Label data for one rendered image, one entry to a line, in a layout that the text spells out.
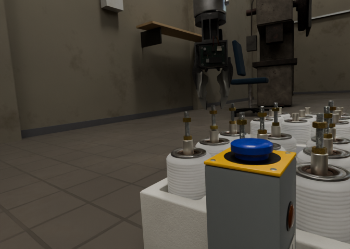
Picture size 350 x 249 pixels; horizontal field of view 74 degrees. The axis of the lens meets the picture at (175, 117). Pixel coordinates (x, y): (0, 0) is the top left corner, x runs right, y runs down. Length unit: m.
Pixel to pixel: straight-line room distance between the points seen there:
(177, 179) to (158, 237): 0.13
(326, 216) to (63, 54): 2.85
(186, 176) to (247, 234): 0.25
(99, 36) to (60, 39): 0.53
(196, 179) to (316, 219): 0.20
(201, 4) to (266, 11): 4.21
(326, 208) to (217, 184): 0.19
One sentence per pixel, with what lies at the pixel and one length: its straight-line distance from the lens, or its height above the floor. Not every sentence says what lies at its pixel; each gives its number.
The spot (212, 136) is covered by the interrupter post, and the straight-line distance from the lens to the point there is 0.58.
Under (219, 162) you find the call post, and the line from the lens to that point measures 0.23.
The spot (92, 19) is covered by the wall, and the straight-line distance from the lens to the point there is 3.29.
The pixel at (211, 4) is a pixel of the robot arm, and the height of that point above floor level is 0.56.
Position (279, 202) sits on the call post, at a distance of 0.22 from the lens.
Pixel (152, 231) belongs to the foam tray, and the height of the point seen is 0.10.
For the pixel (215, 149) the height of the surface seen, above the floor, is 0.24.
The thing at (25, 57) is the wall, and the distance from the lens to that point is 2.83.
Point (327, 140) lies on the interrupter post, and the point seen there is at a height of 0.28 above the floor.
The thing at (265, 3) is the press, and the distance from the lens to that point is 4.79.
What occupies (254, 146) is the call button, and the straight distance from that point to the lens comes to 0.23.
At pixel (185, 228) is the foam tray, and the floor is 0.14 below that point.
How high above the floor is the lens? 0.38
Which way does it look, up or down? 6 degrees down
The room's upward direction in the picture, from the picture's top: 3 degrees counter-clockwise
